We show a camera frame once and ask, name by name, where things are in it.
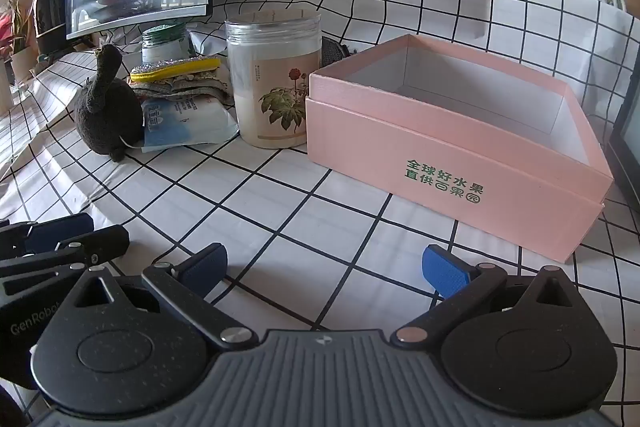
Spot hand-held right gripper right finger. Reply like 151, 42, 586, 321
391, 244, 576, 349

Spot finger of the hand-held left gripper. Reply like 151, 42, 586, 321
0, 213, 96, 259
0, 224, 131, 297

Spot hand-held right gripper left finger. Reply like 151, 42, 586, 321
65, 243, 257, 352

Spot pink cardboard box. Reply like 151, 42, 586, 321
305, 33, 615, 264

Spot black checked white tablecloth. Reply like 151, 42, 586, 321
0, 0, 640, 413

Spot dark grey plush toy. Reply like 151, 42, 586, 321
74, 43, 146, 162

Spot blue and white packet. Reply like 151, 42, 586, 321
141, 99, 240, 152

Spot grey patterned cloth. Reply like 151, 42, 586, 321
132, 74, 235, 105

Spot potted plant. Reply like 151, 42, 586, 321
0, 0, 38, 82

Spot clear jar with flower label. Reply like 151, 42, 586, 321
224, 9, 322, 150

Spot green capped plastic bottle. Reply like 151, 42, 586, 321
141, 23, 190, 64

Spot black cylindrical speaker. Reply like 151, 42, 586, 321
32, 0, 71, 55

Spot black framed screen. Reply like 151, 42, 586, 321
607, 49, 640, 204

